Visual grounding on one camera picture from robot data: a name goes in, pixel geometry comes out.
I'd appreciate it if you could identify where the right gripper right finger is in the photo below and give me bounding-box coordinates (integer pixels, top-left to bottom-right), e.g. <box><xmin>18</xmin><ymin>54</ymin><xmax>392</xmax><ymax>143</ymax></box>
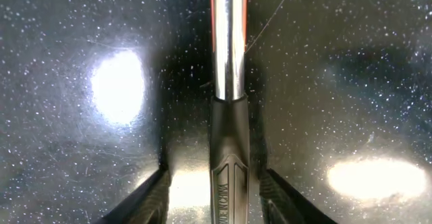
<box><xmin>259</xmin><ymin>168</ymin><xmax>338</xmax><ymax>224</ymax></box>

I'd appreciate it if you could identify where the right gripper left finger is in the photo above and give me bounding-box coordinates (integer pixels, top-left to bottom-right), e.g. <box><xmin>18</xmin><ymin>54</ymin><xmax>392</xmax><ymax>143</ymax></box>
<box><xmin>95</xmin><ymin>167</ymin><xmax>172</xmax><ymax>224</ymax></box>

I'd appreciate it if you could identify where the hammer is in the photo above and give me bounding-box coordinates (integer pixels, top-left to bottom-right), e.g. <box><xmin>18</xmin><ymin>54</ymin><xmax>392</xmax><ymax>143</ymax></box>
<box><xmin>209</xmin><ymin>0</ymin><xmax>251</xmax><ymax>224</ymax></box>

